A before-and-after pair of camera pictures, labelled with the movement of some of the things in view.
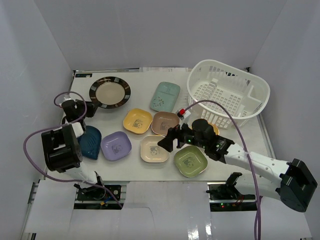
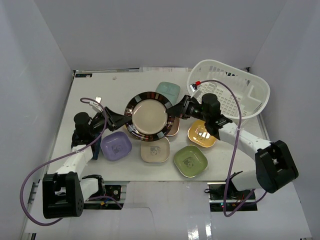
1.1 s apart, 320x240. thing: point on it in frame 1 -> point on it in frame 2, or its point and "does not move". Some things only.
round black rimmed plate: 110,92 -> 150,122
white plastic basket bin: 244,93 does not move
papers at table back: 165,69 does not move
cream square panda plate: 150,150 does not move
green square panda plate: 190,161 does not move
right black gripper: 175,133 -> 181,110
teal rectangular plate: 165,97 does not move
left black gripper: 86,108 -> 107,118
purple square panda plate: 116,145 does not move
